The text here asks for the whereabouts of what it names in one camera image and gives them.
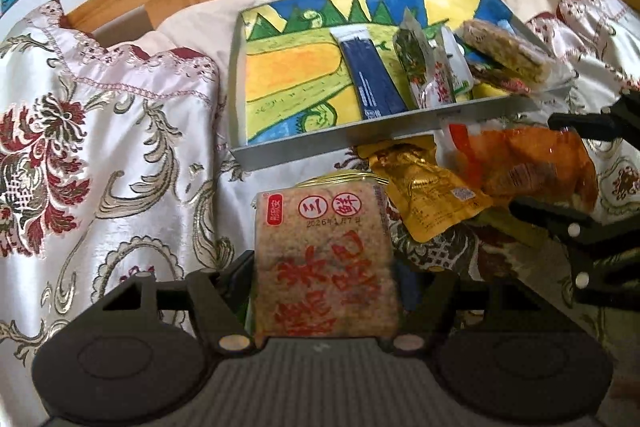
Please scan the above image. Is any painted paper tray liner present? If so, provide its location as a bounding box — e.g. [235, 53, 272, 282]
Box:
[242, 0, 526, 145]

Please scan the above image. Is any white green snack packet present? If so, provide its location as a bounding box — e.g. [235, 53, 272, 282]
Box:
[435, 27, 474, 104]

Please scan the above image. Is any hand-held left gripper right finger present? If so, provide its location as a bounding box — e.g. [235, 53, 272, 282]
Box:
[390, 271, 551, 354]

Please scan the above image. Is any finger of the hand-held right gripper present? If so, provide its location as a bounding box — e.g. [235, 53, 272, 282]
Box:
[510, 197, 640, 308]
[548, 93, 640, 142]

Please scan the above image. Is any rice cake packet red print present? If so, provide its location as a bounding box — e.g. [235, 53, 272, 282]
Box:
[252, 179, 401, 340]

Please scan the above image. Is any clear packet with white label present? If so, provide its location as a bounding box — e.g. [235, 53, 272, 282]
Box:
[460, 19, 576, 96]

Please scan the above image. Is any gold foil snack packet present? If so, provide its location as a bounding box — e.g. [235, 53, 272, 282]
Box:
[357, 144, 493, 244]

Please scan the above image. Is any green snack packet red label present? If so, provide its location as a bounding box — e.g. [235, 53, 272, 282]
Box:
[392, 9, 453, 108]

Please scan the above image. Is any grey metal tray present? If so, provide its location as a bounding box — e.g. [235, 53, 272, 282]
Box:
[230, 0, 568, 171]

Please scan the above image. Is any orange snack packet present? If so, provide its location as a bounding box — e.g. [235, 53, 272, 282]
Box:
[447, 122, 599, 214]

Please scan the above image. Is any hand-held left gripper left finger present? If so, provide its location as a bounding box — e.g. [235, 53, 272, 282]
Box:
[97, 251, 256, 354]

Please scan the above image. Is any yellow snack packet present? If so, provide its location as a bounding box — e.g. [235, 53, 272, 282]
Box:
[295, 169, 389, 188]

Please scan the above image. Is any floral satin blanket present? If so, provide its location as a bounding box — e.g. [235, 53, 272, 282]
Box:
[0, 0, 640, 427]

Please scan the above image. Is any dark blue snack packet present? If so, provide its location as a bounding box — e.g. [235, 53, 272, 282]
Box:
[332, 27, 408, 121]

